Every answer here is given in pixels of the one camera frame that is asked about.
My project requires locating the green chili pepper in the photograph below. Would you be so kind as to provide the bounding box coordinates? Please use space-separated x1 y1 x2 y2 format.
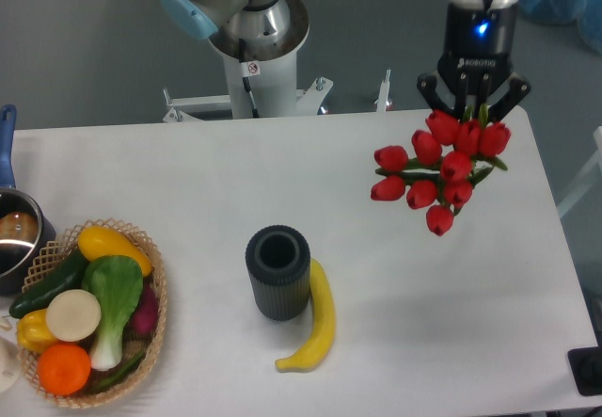
87 351 146 394

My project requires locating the purple sweet potato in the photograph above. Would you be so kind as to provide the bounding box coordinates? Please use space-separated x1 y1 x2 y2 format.
129 282 159 336

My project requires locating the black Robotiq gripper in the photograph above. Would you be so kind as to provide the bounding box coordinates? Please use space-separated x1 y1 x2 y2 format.
417 3 531 121

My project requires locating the orange fruit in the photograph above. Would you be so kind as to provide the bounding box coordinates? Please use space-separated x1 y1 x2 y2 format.
37 344 91 395

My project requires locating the green cucumber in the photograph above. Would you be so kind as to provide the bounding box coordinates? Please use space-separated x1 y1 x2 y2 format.
8 249 89 319

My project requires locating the red tulip bouquet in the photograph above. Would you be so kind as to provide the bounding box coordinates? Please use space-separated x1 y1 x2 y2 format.
371 105 512 236

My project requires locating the yellow banana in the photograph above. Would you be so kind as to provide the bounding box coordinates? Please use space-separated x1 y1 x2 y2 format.
275 259 337 373

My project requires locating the yellow bell pepper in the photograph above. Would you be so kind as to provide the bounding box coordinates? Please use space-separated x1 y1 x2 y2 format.
17 309 58 353

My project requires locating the black device at edge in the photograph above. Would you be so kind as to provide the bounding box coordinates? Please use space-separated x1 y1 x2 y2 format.
567 346 601 396

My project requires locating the small garlic piece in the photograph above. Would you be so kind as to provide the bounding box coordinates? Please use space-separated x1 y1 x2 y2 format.
0 316 12 331

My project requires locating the yellow squash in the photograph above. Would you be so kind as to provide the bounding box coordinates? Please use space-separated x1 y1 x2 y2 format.
77 226 152 277

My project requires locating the white round radish slice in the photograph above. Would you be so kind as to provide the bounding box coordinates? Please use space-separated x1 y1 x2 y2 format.
45 289 102 342

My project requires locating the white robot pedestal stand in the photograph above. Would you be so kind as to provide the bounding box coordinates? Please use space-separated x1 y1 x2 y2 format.
162 52 394 124

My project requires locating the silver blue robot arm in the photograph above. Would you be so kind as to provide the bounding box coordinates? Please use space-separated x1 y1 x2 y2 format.
160 0 531 121

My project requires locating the dark grey ribbed vase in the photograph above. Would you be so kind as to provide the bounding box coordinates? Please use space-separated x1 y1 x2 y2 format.
245 225 310 321

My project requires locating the green bok choy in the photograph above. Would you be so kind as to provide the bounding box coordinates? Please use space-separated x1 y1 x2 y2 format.
82 255 143 371

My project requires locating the blue handled saucepan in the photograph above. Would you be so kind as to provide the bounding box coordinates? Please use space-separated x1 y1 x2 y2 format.
1 104 55 296

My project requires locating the woven wicker basket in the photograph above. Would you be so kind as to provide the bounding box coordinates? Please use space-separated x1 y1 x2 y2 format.
18 218 167 409

